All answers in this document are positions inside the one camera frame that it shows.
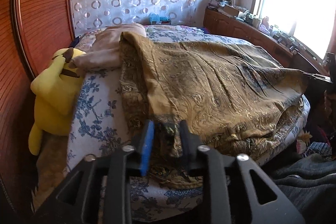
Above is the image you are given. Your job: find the golden brown patterned cloth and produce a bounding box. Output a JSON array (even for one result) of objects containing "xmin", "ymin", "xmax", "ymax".
[{"xmin": 120, "ymin": 32, "xmax": 309, "ymax": 189}]

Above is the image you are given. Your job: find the blue floral white bedsheet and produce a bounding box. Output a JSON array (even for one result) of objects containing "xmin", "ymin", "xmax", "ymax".
[{"xmin": 63, "ymin": 25, "xmax": 312, "ymax": 223}]

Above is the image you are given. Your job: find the pink figurine on cabinet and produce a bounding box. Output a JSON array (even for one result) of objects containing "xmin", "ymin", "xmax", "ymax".
[{"xmin": 259, "ymin": 16, "xmax": 270, "ymax": 35}]

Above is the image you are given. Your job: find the yellow plush toy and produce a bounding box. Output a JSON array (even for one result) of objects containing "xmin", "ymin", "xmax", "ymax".
[{"xmin": 29, "ymin": 48, "xmax": 85, "ymax": 156}]

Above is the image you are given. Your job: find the cardboard box on cabinet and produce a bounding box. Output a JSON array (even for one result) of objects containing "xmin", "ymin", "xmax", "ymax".
[{"xmin": 223, "ymin": 5, "xmax": 247, "ymax": 18}]

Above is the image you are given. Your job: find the wooden sideboard cabinet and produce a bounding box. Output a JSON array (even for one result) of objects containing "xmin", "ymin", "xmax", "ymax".
[{"xmin": 203, "ymin": 8, "xmax": 329, "ymax": 76}]

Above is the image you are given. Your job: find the pink beige pillow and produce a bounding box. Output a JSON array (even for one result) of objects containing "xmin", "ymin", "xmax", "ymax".
[{"xmin": 70, "ymin": 23, "xmax": 146, "ymax": 71}]

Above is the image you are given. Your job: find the blue box behind bed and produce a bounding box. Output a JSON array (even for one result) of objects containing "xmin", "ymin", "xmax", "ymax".
[{"xmin": 148, "ymin": 13, "xmax": 171, "ymax": 25}]

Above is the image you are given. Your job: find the wooden headboard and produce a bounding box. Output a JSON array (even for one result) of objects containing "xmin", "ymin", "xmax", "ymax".
[{"xmin": 1, "ymin": 0, "xmax": 74, "ymax": 217}]

